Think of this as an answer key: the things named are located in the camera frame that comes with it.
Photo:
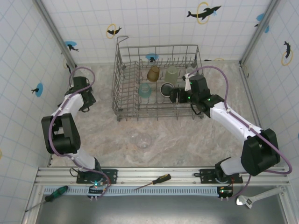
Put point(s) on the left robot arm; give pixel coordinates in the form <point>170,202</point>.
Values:
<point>60,137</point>

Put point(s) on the aluminium mounting rail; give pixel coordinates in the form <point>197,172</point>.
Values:
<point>140,171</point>

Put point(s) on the black controller board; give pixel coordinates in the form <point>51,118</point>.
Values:
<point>95,190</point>
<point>224,191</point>

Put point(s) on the aluminium corner post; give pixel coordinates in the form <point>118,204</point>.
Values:
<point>252,44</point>
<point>57,35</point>

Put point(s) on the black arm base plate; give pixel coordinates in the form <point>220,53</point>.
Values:
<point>205,175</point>
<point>112,175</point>

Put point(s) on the clear stemless glass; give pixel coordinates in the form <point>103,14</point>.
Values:
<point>143,141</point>

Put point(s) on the pale green dimpled cup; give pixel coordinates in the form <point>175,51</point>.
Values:
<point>172,74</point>

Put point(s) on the blue patches sticker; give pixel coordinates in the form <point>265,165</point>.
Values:
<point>260,16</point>

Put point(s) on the amber plastic cup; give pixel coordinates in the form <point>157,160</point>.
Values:
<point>153,74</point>

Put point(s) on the black cup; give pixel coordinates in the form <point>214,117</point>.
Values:
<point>166,89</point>

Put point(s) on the blue disc shark sticker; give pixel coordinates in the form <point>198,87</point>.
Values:
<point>70,44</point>

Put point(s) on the aluminium frame cross bar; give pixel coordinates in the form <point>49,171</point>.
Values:
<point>100,63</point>

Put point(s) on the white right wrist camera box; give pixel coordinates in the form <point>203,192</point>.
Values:
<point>187,85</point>

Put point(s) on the silver adjustable wrench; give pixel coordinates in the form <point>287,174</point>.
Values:
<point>264,194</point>

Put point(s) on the teal translucent plastic cup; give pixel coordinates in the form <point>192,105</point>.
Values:
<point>144,91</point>

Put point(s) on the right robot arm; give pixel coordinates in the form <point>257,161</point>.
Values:
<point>259,154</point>

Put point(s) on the blue disc small fish sticker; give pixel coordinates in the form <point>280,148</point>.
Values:
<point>39,89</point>

